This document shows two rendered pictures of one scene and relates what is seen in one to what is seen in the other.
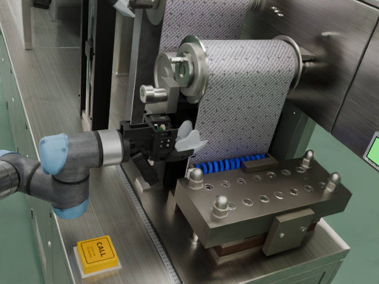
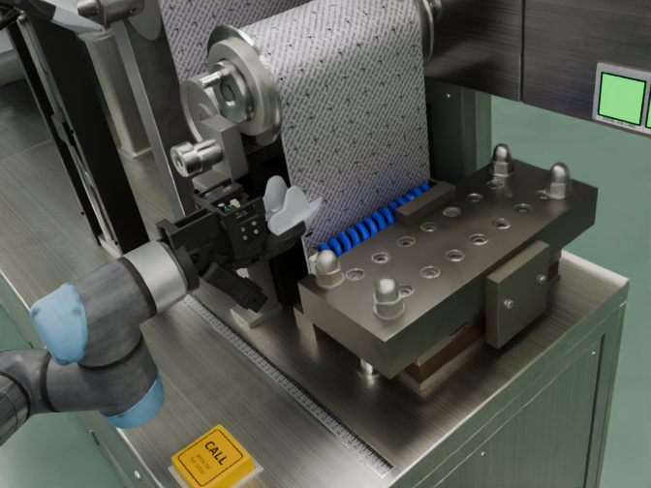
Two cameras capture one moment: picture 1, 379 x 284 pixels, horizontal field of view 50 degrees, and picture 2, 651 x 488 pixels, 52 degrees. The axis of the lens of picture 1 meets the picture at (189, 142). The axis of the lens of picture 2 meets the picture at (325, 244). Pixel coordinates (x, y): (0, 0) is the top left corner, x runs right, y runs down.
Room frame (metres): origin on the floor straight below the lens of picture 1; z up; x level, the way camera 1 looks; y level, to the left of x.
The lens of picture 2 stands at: (0.06, -0.02, 1.54)
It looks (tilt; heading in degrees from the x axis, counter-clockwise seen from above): 35 degrees down; 359
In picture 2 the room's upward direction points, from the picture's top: 10 degrees counter-clockwise
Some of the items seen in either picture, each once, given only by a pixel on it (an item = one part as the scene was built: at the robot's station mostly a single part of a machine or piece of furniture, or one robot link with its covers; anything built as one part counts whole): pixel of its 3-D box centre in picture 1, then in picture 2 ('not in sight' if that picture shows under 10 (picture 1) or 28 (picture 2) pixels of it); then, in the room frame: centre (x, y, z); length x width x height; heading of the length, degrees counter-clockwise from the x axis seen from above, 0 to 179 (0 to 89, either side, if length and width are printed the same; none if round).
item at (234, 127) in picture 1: (236, 130); (363, 161); (0.85, -0.11, 1.11); 0.23 x 0.01 x 0.18; 122
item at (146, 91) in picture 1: (146, 93); (185, 159); (0.82, 0.12, 1.18); 0.04 x 0.02 x 0.04; 32
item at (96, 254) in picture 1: (97, 253); (212, 463); (0.57, 0.14, 0.91); 0.07 x 0.07 x 0.02; 32
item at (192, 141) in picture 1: (193, 140); (296, 205); (0.76, -0.01, 1.12); 0.09 x 0.03 x 0.06; 121
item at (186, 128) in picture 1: (186, 132); (280, 197); (0.79, 0.01, 1.12); 0.09 x 0.03 x 0.06; 123
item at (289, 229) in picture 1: (288, 232); (518, 294); (0.69, -0.26, 0.96); 0.10 x 0.03 x 0.11; 122
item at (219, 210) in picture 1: (221, 204); (387, 294); (0.64, -0.09, 1.05); 0.04 x 0.04 x 0.04
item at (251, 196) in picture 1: (264, 195); (454, 251); (0.76, -0.20, 1.00); 0.40 x 0.16 x 0.06; 122
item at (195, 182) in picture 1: (196, 177); (327, 265); (0.72, -0.03, 1.05); 0.04 x 0.04 x 0.04
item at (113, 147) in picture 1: (109, 146); (155, 274); (0.68, 0.16, 1.11); 0.08 x 0.05 x 0.08; 32
